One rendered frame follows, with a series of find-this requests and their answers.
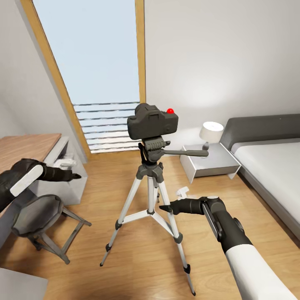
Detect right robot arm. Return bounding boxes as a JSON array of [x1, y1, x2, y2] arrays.
[[159, 186, 297, 300]]

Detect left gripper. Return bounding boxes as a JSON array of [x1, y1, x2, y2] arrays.
[[48, 168, 81, 182]]

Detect digital camera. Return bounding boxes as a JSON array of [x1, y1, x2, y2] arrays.
[[127, 103, 178, 140]]

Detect camera tripod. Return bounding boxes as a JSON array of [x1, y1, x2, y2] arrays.
[[100, 135, 209, 296]]

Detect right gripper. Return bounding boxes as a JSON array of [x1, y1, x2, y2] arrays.
[[159, 198, 193, 215]]

